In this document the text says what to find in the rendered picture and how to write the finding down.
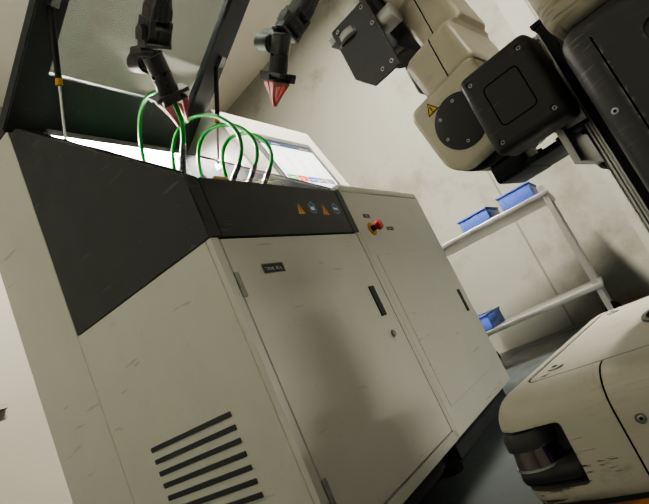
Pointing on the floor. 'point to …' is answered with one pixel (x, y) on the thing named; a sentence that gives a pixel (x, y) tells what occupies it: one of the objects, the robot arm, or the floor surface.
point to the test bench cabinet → (211, 396)
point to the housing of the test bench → (50, 336)
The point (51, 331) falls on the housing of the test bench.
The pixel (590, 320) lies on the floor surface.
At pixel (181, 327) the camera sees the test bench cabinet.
